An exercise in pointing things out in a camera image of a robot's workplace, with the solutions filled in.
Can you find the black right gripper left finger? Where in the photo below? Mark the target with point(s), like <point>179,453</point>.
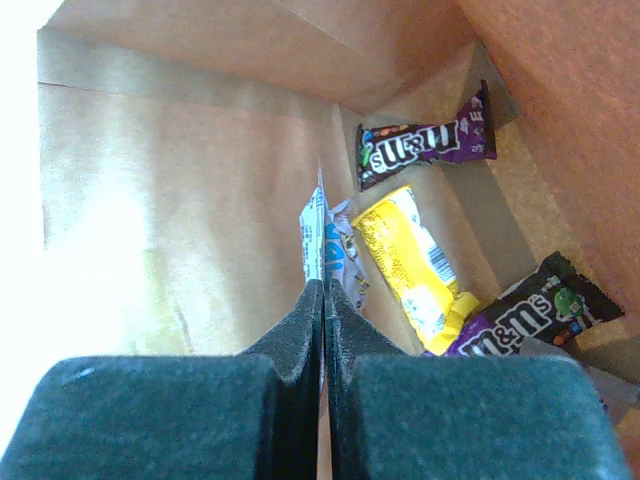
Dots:
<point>253,415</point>

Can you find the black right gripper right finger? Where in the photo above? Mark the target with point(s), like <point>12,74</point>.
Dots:
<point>397,416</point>

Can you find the white blue snack wrapper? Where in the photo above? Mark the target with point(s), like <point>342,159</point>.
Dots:
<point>329,248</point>

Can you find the red paper bag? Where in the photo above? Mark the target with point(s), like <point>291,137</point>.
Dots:
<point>181,139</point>

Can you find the yellow snack pack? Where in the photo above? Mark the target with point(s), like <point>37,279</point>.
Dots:
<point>416,270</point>

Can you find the brown green candy pack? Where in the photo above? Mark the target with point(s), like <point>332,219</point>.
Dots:
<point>554,304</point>

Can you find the brown purple candy pack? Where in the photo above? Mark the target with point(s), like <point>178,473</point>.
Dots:
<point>382,152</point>

